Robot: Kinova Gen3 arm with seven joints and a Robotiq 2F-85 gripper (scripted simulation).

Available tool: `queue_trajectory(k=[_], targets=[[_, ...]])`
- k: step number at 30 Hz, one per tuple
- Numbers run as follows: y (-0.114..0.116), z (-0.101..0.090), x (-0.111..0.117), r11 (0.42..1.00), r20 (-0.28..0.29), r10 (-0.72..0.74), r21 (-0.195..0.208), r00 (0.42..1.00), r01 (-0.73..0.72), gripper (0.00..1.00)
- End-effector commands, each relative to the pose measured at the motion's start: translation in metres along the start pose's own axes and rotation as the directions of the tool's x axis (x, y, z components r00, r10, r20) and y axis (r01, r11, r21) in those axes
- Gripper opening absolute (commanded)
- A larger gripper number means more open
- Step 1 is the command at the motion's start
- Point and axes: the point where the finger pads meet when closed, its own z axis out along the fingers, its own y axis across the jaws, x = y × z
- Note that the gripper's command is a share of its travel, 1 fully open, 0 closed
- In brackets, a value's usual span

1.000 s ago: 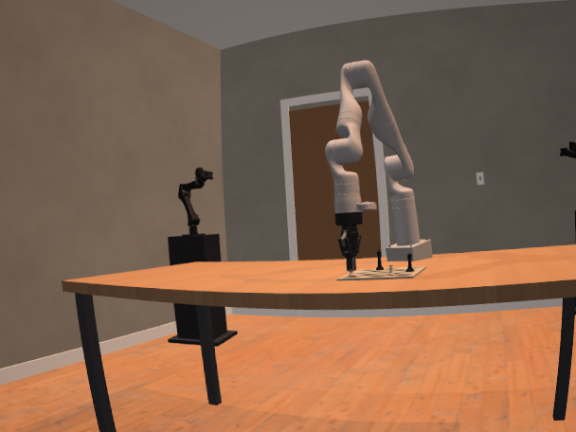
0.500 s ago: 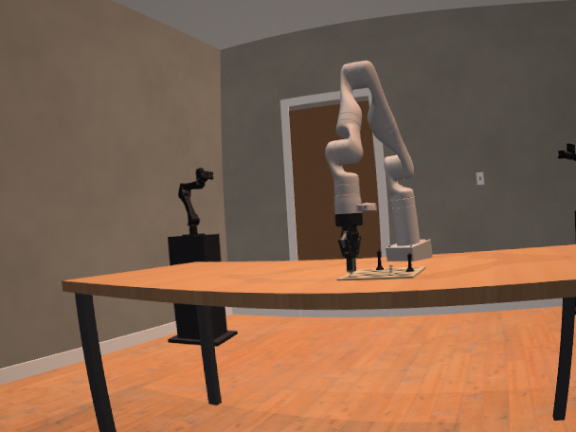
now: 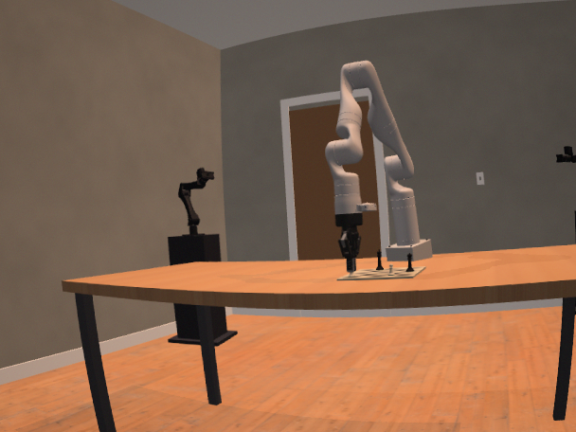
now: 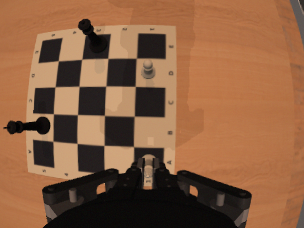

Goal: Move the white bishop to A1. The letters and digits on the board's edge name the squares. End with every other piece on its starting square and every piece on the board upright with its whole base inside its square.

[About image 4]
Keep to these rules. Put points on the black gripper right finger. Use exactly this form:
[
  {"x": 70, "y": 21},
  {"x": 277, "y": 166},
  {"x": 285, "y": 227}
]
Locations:
[{"x": 230, "y": 200}]

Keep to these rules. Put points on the black and tan chessboard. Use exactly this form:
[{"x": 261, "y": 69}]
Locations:
[{"x": 103, "y": 113}]

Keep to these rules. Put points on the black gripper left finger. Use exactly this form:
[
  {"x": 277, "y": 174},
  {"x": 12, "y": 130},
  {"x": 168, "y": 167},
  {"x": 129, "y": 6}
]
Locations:
[{"x": 65, "y": 195}]

